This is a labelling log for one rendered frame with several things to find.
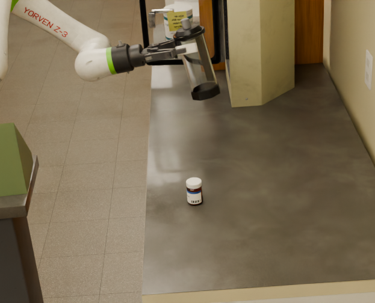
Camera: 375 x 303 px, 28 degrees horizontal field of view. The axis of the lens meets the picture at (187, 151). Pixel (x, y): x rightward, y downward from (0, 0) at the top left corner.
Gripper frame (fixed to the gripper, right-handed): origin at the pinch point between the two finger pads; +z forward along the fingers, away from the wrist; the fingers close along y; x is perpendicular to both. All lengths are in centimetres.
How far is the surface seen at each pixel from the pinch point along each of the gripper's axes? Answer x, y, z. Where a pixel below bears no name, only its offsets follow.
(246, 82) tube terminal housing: 21.9, 16.7, 14.3
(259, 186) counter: 37, -39, 15
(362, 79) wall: 25, 3, 53
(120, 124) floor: 94, 206, -83
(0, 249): 42, -41, -69
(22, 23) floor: 55, 420, -199
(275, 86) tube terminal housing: 28.1, 23.8, 23.9
